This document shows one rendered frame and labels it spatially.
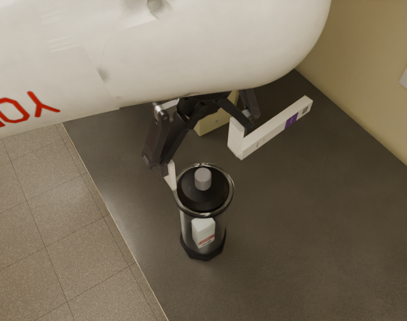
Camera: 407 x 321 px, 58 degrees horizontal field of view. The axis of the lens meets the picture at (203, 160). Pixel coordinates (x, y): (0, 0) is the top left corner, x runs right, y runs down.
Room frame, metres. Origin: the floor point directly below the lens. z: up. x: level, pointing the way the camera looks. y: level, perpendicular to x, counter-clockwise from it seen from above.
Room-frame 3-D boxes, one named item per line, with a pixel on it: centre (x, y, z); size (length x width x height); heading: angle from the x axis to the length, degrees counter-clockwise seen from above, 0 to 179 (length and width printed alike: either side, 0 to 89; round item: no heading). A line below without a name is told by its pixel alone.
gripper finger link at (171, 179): (0.30, 0.05, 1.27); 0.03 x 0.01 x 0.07; 32
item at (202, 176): (0.34, 0.00, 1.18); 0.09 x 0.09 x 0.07
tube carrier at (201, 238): (0.34, 0.00, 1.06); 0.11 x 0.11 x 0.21
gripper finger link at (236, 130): (0.37, -0.05, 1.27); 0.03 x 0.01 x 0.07; 32
